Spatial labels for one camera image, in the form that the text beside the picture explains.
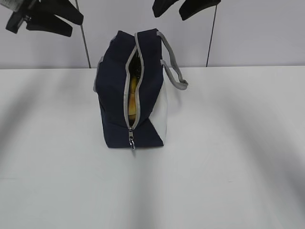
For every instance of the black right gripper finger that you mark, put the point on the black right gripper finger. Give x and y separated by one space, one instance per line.
161 6
192 7

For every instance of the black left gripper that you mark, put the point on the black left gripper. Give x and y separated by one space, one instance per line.
23 10

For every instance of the navy and white lunch bag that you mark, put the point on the navy and white lunch bag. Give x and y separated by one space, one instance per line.
148 56

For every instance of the yellow banana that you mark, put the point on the yellow banana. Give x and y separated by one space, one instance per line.
132 100

